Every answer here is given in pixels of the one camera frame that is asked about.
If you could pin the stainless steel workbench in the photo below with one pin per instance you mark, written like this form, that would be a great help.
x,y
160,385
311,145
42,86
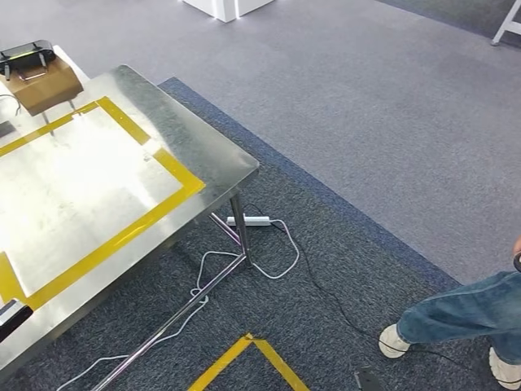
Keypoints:
x,y
219,156

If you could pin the white power strip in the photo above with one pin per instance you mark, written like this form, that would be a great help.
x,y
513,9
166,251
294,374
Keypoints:
x,y
256,220

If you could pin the white display plinth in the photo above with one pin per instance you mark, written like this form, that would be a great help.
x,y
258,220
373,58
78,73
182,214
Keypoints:
x,y
228,8

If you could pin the white table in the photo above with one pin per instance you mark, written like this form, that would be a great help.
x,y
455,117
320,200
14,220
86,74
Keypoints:
x,y
72,67

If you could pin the person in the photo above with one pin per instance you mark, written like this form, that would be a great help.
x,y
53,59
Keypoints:
x,y
468,310

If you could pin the brown cardboard box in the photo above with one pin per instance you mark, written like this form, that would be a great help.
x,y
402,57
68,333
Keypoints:
x,y
44,89

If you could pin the black handheld controller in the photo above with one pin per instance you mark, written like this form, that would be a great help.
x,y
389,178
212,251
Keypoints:
x,y
24,54

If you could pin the white metal frame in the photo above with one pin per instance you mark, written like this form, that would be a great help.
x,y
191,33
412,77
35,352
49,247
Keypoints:
x,y
507,24

